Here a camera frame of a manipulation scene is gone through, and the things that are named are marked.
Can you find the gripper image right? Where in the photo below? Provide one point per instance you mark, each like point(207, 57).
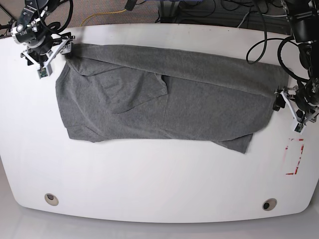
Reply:
point(306, 98)

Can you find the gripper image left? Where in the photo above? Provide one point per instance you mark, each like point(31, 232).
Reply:
point(30, 32)

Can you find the grey T-shirt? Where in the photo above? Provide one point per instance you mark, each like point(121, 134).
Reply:
point(109, 92)

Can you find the red tape rectangle marking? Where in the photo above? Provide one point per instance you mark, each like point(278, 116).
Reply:
point(292, 156)

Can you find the black tripod stand legs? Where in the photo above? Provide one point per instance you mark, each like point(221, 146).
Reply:
point(6, 21)

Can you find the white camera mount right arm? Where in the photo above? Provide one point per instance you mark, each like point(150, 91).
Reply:
point(49, 58)

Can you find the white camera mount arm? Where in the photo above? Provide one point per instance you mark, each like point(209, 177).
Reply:
point(49, 58)
point(299, 123)

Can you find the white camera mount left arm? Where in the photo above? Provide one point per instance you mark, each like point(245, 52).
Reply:
point(299, 123)

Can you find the right table cable grommet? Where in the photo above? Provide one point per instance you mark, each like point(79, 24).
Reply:
point(269, 204)

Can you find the table cable grommet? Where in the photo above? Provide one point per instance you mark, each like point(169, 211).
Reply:
point(51, 199)
point(269, 204)

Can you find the left table cable grommet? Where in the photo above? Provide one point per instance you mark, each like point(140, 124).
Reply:
point(51, 199)

